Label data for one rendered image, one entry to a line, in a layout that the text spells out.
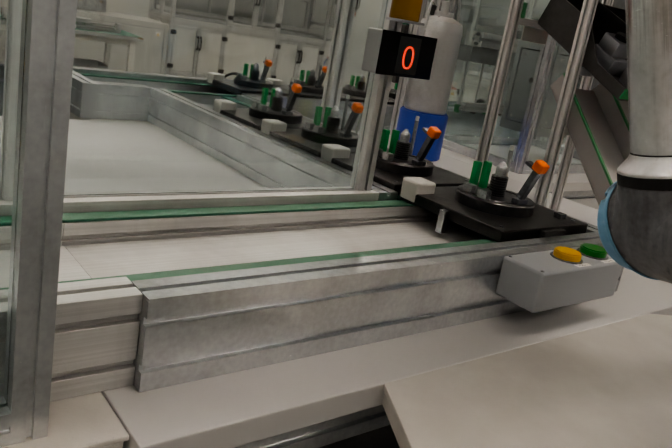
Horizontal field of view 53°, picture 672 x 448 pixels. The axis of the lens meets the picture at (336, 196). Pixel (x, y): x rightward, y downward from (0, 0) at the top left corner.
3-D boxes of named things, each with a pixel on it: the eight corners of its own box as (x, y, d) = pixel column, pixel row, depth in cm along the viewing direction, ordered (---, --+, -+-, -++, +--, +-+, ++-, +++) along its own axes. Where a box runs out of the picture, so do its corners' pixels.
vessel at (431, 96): (455, 116, 216) (481, -6, 207) (424, 113, 208) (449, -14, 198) (424, 107, 227) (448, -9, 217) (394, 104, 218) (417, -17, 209)
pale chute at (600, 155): (644, 208, 133) (663, 198, 130) (598, 207, 127) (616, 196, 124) (593, 91, 145) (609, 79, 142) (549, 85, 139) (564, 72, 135)
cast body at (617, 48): (621, 76, 134) (642, 45, 129) (605, 73, 131) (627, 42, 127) (596, 53, 139) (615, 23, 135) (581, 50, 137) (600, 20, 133)
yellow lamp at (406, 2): (425, 23, 111) (431, -8, 110) (403, 19, 108) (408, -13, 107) (404, 20, 115) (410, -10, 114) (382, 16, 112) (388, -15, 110)
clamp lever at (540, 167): (527, 201, 117) (551, 166, 113) (520, 201, 116) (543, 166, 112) (514, 188, 119) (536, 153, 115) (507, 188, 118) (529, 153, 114)
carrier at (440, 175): (478, 192, 140) (491, 133, 136) (392, 195, 125) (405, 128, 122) (400, 162, 158) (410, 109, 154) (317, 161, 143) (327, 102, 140)
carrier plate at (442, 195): (585, 234, 120) (588, 223, 120) (500, 243, 106) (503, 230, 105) (483, 194, 138) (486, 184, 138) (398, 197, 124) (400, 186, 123)
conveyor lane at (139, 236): (572, 280, 123) (586, 229, 120) (116, 362, 71) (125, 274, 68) (458, 228, 144) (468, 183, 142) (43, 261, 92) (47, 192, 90)
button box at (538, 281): (614, 296, 106) (624, 259, 104) (533, 314, 93) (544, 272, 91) (575, 279, 111) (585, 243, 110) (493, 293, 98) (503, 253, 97)
